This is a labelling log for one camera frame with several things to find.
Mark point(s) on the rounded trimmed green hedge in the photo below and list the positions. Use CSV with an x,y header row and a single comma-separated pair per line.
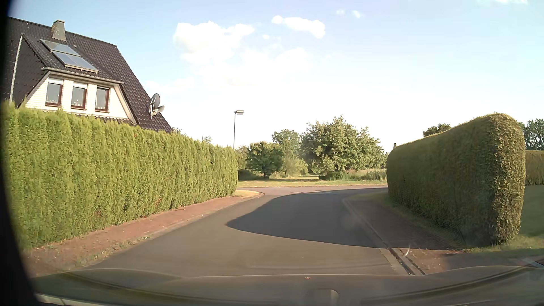
x,y
459,174

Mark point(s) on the car's own bonnet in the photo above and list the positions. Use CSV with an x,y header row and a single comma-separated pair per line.
x,y
272,291

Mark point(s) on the group of green trees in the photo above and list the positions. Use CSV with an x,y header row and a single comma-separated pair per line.
x,y
331,146

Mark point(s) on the grey asphalt road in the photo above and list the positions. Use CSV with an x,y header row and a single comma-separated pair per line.
x,y
238,250

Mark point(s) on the red brick pavement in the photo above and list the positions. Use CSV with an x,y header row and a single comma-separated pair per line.
x,y
127,231
408,238

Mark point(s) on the grey lamp post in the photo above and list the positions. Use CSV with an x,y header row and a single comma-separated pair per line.
x,y
234,127

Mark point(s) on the white house with dark roof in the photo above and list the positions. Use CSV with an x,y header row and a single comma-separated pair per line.
x,y
85,72

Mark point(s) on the low trimmed green hedge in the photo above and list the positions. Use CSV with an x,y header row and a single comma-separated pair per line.
x,y
534,166

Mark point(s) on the green lawn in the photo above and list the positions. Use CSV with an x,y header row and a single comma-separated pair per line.
x,y
533,221

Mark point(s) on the grass verge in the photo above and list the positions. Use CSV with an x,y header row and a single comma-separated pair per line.
x,y
306,182

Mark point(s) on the tall green conifer hedge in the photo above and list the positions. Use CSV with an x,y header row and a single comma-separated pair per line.
x,y
106,170

